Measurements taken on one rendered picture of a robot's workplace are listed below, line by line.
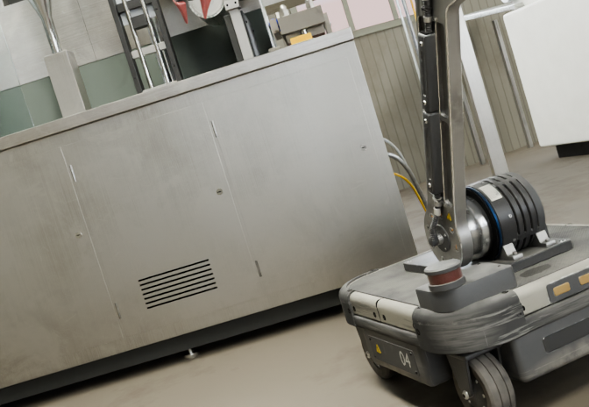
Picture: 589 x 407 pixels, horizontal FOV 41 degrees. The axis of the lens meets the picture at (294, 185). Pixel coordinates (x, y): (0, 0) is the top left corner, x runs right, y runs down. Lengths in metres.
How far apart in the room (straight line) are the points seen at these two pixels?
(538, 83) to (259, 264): 2.77
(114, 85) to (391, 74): 3.00
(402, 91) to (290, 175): 3.38
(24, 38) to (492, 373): 2.44
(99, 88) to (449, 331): 2.14
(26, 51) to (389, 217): 1.64
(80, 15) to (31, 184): 0.87
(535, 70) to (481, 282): 3.55
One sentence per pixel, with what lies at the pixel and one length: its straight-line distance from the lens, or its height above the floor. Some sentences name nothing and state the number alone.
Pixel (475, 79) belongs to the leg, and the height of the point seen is 0.62.
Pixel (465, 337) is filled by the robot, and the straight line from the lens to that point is 1.48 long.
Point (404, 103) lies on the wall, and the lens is 5.88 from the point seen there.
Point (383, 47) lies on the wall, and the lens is 5.88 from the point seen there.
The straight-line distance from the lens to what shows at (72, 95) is 3.04.
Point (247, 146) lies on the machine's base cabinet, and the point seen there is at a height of 0.63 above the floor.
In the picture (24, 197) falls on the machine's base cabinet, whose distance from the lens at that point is 2.76.
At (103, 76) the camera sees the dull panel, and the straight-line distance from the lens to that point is 3.29.
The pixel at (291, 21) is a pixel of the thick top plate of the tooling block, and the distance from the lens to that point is 2.82.
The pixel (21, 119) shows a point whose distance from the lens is 3.27.
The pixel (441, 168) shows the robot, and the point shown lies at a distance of 1.57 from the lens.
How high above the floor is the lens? 0.64
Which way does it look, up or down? 4 degrees down
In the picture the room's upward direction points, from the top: 17 degrees counter-clockwise
